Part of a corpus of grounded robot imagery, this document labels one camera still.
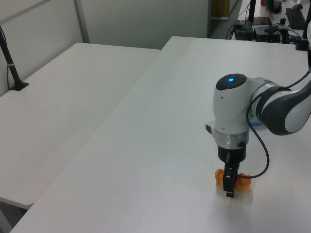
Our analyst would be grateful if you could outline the black camera pole with base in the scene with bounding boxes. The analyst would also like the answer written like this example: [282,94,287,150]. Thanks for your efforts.
[0,24,30,92]

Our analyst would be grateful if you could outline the black keyboard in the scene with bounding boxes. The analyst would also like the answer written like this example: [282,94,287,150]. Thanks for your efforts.
[285,7,307,29]

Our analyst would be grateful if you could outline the white side table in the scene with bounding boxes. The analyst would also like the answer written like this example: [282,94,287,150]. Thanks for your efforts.
[0,43,161,210]

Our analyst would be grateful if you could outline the black flat laptop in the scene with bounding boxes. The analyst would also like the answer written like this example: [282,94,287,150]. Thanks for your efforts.
[252,16,273,26]

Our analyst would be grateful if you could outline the dark bag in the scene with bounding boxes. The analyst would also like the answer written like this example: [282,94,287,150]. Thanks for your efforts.
[260,0,283,13]

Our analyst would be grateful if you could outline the orange bread roll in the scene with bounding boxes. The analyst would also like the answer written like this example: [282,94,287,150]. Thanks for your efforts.
[215,168,252,193]

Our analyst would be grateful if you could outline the black stand with base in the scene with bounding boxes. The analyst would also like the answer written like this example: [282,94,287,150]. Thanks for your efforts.
[294,14,311,52]

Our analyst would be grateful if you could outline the black computer case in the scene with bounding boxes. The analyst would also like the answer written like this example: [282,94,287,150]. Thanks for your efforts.
[254,25,290,44]

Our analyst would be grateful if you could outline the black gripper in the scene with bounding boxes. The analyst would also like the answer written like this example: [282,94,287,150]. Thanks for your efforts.
[217,144,246,198]

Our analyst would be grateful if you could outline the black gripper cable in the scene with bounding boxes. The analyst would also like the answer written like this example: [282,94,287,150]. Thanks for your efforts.
[238,69,311,180]

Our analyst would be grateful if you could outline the grey partition post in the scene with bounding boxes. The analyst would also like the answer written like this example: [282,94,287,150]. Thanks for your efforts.
[73,0,91,45]

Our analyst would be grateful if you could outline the black electronics box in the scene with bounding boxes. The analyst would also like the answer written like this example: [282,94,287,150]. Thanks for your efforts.
[232,19,255,41]

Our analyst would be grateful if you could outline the black monitor stand pole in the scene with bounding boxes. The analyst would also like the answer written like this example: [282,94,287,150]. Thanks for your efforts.
[247,0,257,28]

